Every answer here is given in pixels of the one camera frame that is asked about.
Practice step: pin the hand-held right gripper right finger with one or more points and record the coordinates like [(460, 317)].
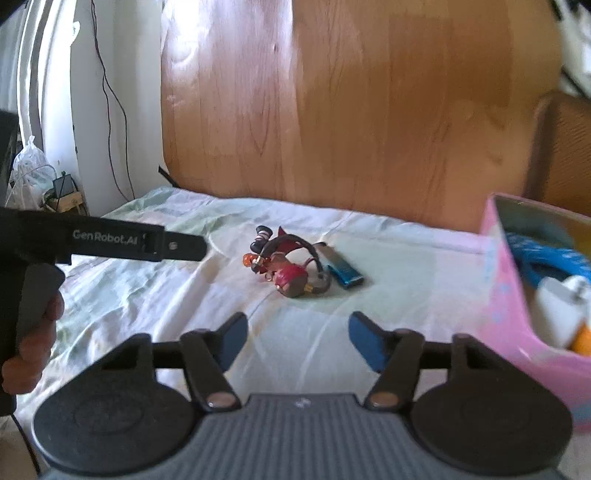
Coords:
[(369, 341)]

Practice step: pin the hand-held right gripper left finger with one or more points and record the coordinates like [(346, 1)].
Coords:
[(231, 341)]

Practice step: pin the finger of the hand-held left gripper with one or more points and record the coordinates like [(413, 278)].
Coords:
[(184, 247)]

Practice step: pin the pink cardboard box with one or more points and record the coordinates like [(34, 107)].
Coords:
[(503, 300)]

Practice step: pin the white charger adapter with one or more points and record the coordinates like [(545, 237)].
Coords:
[(554, 314)]

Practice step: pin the blue polka dot bow headband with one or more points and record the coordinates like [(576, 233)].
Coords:
[(545, 258)]

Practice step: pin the person's left hand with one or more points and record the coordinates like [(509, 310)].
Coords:
[(34, 355)]

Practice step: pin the pale green bed sheet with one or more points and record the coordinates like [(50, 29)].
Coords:
[(184, 286)]

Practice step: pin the small wooden box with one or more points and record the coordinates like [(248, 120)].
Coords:
[(64, 188)]

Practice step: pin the blue lighter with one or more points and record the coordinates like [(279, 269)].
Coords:
[(344, 272)]

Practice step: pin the white plastic bag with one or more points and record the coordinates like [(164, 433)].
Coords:
[(32, 161)]

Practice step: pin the red anime figurine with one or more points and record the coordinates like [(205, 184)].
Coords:
[(288, 277)]

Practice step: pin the white curtain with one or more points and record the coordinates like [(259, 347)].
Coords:
[(46, 69)]

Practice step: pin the wooden headboard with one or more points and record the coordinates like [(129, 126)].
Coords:
[(346, 115)]

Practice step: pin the white cloth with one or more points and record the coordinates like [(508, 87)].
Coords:
[(577, 46)]

